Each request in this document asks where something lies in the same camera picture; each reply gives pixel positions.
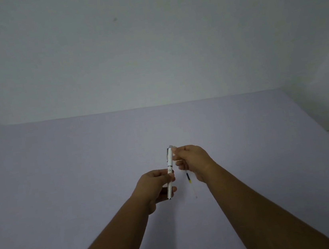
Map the person's right hand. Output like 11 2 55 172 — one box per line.
172 141 219 187

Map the person's left hand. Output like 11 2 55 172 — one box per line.
128 167 180 217

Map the white pen with clip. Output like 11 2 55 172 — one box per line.
161 144 181 201

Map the thin clear pen refill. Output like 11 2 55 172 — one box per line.
185 169 198 200

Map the person's right forearm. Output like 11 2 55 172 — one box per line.
202 147 329 249

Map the person's left forearm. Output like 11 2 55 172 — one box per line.
48 192 155 249

